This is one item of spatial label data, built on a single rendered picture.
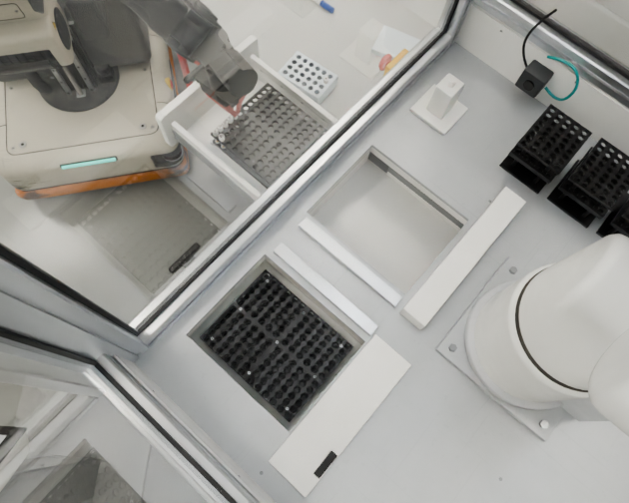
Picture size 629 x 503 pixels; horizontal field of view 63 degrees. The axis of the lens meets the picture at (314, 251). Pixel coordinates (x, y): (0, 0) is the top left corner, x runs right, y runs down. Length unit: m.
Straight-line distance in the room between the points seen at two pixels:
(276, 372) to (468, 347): 0.34
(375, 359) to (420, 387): 0.09
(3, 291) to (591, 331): 0.63
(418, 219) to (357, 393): 0.43
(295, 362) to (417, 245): 0.37
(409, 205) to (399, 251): 0.11
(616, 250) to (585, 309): 0.08
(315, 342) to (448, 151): 0.47
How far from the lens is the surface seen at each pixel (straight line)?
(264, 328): 0.95
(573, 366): 0.75
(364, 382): 0.89
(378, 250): 1.09
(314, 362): 0.94
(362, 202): 1.12
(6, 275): 0.51
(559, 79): 1.17
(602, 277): 0.66
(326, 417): 0.88
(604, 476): 1.04
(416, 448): 0.92
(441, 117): 1.10
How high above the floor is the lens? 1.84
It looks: 71 degrees down
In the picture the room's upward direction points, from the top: 9 degrees clockwise
